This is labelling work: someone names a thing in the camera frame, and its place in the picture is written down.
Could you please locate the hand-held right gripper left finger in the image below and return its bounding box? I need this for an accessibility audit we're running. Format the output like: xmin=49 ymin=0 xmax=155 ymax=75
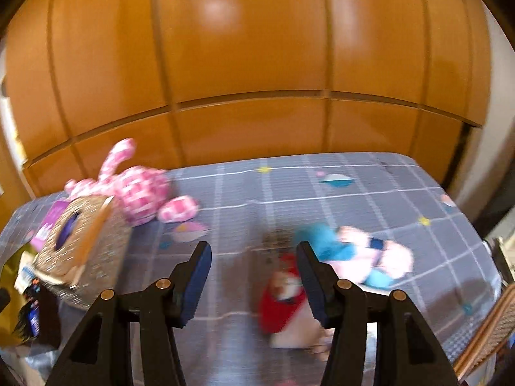
xmin=46 ymin=240 xmax=212 ymax=386

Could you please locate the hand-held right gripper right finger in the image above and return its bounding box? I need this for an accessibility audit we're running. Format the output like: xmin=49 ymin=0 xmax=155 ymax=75
xmin=296 ymin=241 xmax=459 ymax=386

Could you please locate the pink fuzzy sock blue toe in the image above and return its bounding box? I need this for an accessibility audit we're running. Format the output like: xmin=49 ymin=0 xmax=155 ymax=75
xmin=338 ymin=225 xmax=415 ymax=290
xmin=294 ymin=223 xmax=363 ymax=262

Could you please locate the red white figure sock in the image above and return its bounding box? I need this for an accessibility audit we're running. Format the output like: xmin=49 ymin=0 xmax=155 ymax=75
xmin=257 ymin=253 xmax=334 ymax=350

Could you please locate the gold tin box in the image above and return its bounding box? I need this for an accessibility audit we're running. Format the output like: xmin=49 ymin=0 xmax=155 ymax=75
xmin=0 ymin=245 xmax=61 ymax=348

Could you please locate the grey plaid bedsheet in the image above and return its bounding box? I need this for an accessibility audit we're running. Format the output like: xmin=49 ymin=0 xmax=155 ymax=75
xmin=0 ymin=152 xmax=501 ymax=386

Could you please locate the ornate gold tissue box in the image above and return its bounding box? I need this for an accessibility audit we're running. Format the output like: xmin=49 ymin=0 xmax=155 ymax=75
xmin=32 ymin=195 xmax=133 ymax=310

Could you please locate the pink spotted plush toy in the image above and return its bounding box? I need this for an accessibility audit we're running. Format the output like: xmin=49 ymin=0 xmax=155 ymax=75
xmin=64 ymin=138 xmax=201 ymax=226

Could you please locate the purple carton box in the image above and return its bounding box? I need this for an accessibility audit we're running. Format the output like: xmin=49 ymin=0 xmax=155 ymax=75
xmin=31 ymin=200 xmax=69 ymax=250

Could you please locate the woven rattan furniture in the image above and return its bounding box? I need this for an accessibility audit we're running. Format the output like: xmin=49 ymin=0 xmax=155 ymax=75
xmin=454 ymin=289 xmax=515 ymax=379

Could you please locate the wooden wardrobe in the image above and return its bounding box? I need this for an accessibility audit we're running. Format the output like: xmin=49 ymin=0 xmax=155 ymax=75
xmin=0 ymin=0 xmax=493 ymax=206

